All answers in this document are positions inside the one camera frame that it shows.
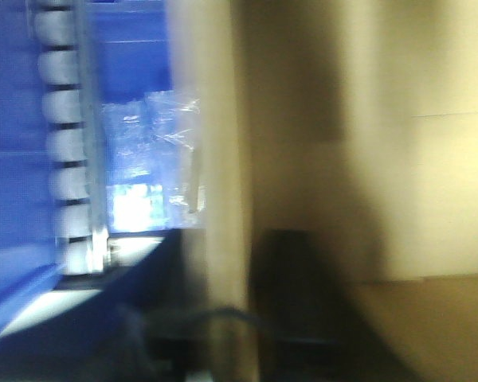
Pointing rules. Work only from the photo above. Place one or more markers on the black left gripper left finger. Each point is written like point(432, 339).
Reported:
point(137, 327)

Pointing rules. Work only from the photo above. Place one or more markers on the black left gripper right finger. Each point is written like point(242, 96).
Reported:
point(311, 331)

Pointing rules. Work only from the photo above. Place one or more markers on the brown cardboard box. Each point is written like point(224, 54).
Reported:
point(357, 122)

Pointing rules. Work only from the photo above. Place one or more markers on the clear plastic bag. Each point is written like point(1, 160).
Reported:
point(153, 163)

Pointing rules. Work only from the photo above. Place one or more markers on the large blue plastic crate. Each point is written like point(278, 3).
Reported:
point(131, 48)

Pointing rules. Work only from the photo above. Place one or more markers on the right white roller track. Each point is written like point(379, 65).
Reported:
point(67, 66)

